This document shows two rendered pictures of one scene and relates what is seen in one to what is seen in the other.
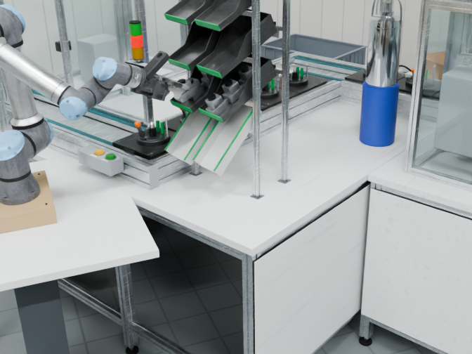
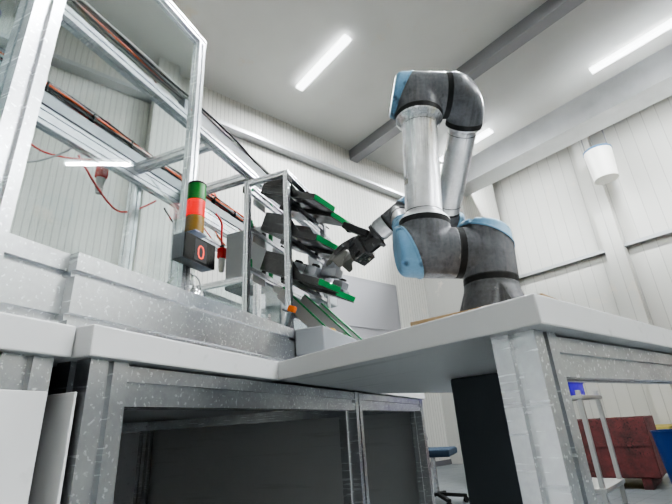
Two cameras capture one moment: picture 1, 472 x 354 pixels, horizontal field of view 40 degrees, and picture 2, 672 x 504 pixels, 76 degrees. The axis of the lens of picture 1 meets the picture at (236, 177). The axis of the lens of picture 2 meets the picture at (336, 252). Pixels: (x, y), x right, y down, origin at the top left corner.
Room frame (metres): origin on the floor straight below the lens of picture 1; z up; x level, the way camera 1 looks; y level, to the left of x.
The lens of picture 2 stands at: (2.75, 1.53, 0.76)
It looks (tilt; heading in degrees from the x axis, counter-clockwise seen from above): 22 degrees up; 250
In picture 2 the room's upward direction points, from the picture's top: 4 degrees counter-clockwise
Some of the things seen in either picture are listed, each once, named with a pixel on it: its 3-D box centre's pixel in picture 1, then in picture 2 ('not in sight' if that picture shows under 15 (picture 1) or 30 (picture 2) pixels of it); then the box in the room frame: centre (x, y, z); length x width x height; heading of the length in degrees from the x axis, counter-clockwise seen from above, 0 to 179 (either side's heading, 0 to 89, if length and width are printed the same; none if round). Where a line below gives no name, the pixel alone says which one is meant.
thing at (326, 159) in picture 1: (225, 135); (139, 406); (2.86, 0.05, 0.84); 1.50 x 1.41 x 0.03; 49
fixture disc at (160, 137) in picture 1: (152, 138); not in sight; (2.53, 0.34, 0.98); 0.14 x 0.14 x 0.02
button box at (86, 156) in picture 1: (100, 159); (328, 346); (2.42, 0.55, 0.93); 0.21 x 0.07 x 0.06; 49
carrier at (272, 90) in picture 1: (265, 86); not in sight; (3.09, -0.15, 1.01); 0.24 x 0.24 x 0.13; 49
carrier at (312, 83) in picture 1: (294, 74); not in sight; (3.27, -0.31, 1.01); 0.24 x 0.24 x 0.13; 49
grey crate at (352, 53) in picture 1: (312, 61); not in sight; (4.47, -0.55, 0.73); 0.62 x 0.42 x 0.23; 49
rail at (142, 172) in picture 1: (83, 147); (263, 346); (2.60, 0.65, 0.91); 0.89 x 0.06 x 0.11; 49
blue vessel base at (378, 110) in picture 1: (378, 112); not in sight; (2.73, -0.64, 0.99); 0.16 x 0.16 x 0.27
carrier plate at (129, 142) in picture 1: (153, 142); not in sight; (2.53, 0.34, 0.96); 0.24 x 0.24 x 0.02; 49
